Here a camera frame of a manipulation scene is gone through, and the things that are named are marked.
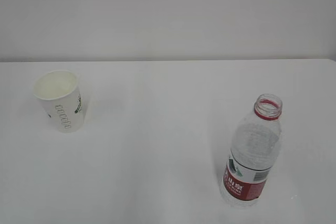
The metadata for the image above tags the clear water bottle red label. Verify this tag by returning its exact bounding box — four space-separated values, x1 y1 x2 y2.
220 94 282 207

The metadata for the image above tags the white paper cup green print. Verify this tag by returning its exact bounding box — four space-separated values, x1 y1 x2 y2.
33 70 84 133

